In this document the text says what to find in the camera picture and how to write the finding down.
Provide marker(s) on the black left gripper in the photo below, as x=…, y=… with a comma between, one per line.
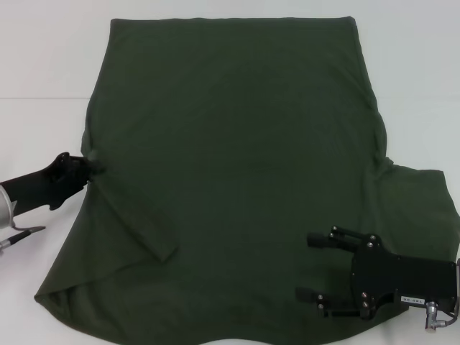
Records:
x=54, y=183

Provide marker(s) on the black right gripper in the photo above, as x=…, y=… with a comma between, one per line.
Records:
x=402, y=280

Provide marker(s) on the dark green shirt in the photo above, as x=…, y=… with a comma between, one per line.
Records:
x=223, y=143

